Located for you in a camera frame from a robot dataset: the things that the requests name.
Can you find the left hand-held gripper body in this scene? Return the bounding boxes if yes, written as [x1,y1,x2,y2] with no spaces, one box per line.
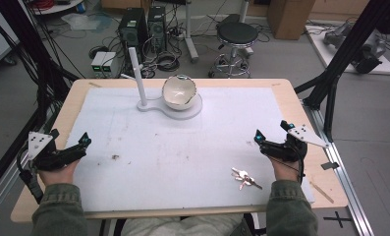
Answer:
[27,131,88,172]

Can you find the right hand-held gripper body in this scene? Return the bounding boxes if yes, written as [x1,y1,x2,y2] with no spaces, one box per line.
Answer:
[259,124,330,163]

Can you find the bunch of keys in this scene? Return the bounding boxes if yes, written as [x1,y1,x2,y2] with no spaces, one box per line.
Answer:
[230,166,263,192]

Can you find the person's left hand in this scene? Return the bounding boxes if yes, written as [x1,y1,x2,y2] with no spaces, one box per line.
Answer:
[37,159,82,188]

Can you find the person's right hand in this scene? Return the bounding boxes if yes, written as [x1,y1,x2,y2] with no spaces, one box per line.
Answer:
[269,157,303,184]

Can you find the black tape piece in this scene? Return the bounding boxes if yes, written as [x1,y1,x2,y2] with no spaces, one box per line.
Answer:
[320,160,341,171]

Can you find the thin wooden stick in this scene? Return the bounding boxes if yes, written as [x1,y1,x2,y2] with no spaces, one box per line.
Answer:
[309,181,336,205]

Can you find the white power supply unit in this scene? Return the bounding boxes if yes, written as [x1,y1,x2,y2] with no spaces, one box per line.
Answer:
[90,51,108,79]
[101,51,118,79]

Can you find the white table mat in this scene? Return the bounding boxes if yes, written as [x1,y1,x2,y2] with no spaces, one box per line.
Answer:
[64,86,315,213]

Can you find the white stand with pole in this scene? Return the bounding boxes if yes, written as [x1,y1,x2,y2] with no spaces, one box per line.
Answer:
[120,46,203,121]

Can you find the white platform board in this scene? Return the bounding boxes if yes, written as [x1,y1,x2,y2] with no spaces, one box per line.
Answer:
[305,24,390,77]

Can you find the white bowl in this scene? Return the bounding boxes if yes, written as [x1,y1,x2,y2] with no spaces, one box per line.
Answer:
[161,75,197,111]

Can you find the black round stool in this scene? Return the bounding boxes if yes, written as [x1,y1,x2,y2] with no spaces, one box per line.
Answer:
[207,21,259,80]

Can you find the cardboard box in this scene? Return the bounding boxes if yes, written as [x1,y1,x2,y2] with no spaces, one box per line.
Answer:
[266,0,316,41]

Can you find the grey robot parts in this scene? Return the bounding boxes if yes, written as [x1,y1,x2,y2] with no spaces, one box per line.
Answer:
[322,22,388,75]

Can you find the clear plastic sheet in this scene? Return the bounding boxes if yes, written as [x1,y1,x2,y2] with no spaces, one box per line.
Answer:
[60,12,114,34]

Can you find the person's lap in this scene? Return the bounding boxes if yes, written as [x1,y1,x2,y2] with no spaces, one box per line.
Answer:
[121,212,247,236]

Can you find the black computer tower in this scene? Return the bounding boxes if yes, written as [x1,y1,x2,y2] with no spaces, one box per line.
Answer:
[146,5,168,53]
[118,7,148,64]

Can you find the white metal table leg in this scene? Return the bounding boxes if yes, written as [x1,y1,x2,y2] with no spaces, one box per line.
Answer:
[183,0,200,64]

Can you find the round white table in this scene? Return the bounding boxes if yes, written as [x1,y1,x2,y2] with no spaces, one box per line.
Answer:
[30,0,86,17]

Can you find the right hand-held gripper cable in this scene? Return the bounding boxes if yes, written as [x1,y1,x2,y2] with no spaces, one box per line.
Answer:
[268,144,307,185]

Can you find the aluminium rail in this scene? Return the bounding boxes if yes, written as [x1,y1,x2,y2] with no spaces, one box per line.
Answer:
[0,144,39,227]
[301,97,376,236]

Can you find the black metal frame strut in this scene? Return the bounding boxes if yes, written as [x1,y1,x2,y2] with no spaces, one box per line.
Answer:
[0,0,81,198]
[294,0,390,143]

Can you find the coiled black cable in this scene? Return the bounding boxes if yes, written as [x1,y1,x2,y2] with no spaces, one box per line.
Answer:
[155,51,181,73]

